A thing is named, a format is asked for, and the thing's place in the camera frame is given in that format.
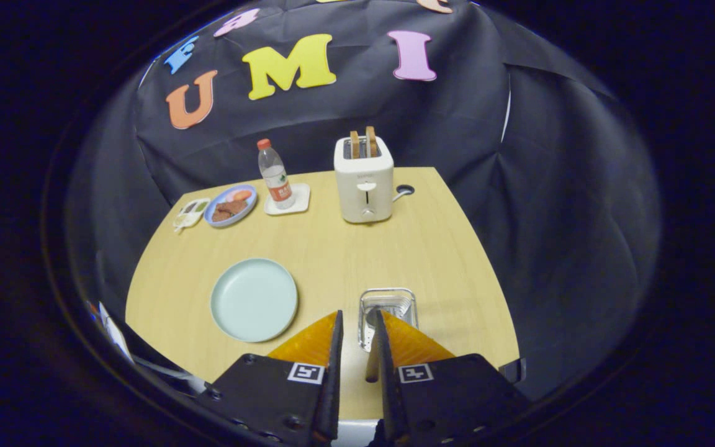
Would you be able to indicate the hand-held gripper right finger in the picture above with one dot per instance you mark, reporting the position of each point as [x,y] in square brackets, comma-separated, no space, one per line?
[388,385]

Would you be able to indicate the black table clamp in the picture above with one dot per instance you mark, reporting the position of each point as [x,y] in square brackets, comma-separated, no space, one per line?
[512,371]

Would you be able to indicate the white square coaster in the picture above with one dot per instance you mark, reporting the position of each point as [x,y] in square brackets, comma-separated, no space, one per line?
[302,198]

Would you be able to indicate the orange sausage slice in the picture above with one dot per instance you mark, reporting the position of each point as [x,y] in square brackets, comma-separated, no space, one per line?
[241,195]

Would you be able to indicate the pale green plate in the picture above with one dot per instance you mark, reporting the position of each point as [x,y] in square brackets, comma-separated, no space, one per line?
[252,301]

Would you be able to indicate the blue plate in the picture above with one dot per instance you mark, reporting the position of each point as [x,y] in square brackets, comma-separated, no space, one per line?
[249,203]

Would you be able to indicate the brown meat slices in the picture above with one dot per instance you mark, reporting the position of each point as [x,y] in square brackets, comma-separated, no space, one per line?
[228,210]

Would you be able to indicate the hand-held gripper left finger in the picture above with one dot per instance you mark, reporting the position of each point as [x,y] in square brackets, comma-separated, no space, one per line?
[331,385]

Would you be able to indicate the white divided sauce dish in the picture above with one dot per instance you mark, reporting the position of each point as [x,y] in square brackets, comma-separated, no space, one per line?
[193,212]

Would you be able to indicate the black backdrop cloth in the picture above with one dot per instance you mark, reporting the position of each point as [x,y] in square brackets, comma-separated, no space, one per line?
[550,217]

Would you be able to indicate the clear water bottle red cap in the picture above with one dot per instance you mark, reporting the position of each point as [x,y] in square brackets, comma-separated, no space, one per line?
[277,180]

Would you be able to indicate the brown toast slice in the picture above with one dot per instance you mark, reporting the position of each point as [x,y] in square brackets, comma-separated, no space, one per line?
[354,144]
[371,141]

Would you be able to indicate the white toaster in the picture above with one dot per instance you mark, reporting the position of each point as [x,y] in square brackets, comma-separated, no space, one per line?
[354,200]

